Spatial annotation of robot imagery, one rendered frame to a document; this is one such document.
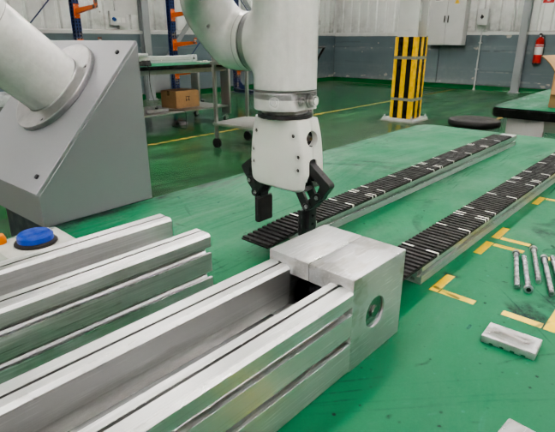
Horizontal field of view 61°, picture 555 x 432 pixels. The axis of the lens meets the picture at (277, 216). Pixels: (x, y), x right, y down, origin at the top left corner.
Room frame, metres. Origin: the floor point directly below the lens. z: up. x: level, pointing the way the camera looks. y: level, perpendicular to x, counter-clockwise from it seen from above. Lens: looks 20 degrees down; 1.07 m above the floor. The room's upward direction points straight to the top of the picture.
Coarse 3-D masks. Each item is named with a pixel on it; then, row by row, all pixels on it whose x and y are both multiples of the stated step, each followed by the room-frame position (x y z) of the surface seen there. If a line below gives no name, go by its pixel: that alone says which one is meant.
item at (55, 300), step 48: (96, 240) 0.47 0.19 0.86; (144, 240) 0.51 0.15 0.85; (192, 240) 0.47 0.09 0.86; (0, 288) 0.39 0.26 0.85; (48, 288) 0.36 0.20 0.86; (96, 288) 0.39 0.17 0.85; (144, 288) 0.42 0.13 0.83; (192, 288) 0.47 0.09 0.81; (0, 336) 0.33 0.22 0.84; (48, 336) 0.35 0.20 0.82; (96, 336) 0.38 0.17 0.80
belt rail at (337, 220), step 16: (496, 144) 1.24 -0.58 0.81; (512, 144) 1.34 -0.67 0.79; (464, 160) 1.09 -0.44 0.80; (480, 160) 1.17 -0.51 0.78; (432, 176) 0.98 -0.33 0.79; (400, 192) 0.87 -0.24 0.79; (352, 208) 0.75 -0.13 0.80; (368, 208) 0.79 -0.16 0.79; (320, 224) 0.68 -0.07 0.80; (336, 224) 0.72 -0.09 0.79
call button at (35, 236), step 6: (30, 228) 0.53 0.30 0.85; (36, 228) 0.53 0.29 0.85; (42, 228) 0.53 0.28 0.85; (48, 228) 0.53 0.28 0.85; (18, 234) 0.51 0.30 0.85; (24, 234) 0.51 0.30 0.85; (30, 234) 0.51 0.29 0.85; (36, 234) 0.51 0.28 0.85; (42, 234) 0.51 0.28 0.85; (48, 234) 0.52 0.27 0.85; (18, 240) 0.50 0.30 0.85; (24, 240) 0.50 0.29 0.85; (30, 240) 0.50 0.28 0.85; (36, 240) 0.50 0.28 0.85; (42, 240) 0.51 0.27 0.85; (48, 240) 0.51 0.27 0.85
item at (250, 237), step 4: (244, 236) 0.61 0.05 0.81; (248, 236) 0.61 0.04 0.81; (252, 236) 0.62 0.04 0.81; (256, 236) 0.61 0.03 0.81; (260, 236) 0.61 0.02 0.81; (248, 240) 0.60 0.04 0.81; (252, 240) 0.60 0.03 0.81; (256, 240) 0.60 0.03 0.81; (260, 240) 0.60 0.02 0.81; (264, 240) 0.60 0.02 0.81; (268, 240) 0.60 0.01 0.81; (272, 240) 0.60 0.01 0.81; (256, 244) 0.59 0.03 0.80; (260, 244) 0.59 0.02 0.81; (264, 244) 0.59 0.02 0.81; (268, 244) 0.58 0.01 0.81; (272, 244) 0.59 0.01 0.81; (268, 248) 0.58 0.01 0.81
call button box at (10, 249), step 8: (56, 232) 0.55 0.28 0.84; (64, 232) 0.55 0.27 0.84; (8, 240) 0.53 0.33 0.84; (56, 240) 0.52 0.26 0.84; (64, 240) 0.53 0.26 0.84; (0, 248) 0.50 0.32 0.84; (8, 248) 0.50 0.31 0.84; (16, 248) 0.50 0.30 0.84; (24, 248) 0.50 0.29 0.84; (32, 248) 0.50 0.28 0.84; (40, 248) 0.50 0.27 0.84; (0, 256) 0.49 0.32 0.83; (8, 256) 0.48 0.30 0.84
